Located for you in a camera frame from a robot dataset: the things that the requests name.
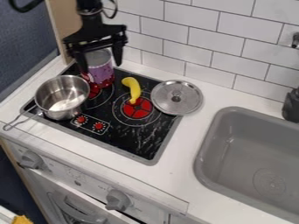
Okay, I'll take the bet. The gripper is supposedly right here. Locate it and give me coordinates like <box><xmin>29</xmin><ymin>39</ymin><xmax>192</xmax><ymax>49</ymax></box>
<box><xmin>61</xmin><ymin>12</ymin><xmax>130</xmax><ymax>74</ymax></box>

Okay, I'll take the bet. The silver pot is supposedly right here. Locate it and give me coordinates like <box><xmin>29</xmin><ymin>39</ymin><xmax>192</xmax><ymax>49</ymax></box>
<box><xmin>2</xmin><ymin>74</ymin><xmax>92</xmax><ymax>132</ymax></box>

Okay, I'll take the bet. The toy stove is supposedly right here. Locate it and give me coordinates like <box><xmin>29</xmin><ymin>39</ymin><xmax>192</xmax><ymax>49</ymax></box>
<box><xmin>18</xmin><ymin>62</ymin><xmax>185</xmax><ymax>166</ymax></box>

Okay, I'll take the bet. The purple and red can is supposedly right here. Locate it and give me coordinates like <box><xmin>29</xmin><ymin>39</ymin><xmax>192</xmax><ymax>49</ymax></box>
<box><xmin>79</xmin><ymin>48</ymin><xmax>117</xmax><ymax>89</ymax></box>

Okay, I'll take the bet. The yellow toy banana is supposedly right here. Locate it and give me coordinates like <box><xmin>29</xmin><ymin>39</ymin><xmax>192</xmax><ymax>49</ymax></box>
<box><xmin>120</xmin><ymin>76</ymin><xmax>143</xmax><ymax>105</ymax></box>

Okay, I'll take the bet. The silver lid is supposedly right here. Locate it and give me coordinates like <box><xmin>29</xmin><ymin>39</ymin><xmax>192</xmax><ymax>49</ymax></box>
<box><xmin>149</xmin><ymin>80</ymin><xmax>205</xmax><ymax>116</ymax></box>

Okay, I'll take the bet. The yellow cloth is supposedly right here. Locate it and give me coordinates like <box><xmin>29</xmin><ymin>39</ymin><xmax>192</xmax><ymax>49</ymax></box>
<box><xmin>10</xmin><ymin>214</ymin><xmax>36</xmax><ymax>224</ymax></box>

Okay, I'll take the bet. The toy sink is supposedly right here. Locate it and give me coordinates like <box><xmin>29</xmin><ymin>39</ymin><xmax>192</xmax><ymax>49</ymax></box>
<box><xmin>192</xmin><ymin>106</ymin><xmax>299</xmax><ymax>224</ymax></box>

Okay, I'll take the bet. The tap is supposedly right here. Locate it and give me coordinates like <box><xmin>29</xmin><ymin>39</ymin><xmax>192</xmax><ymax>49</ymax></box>
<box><xmin>280</xmin><ymin>31</ymin><xmax>299</xmax><ymax>123</ymax></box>

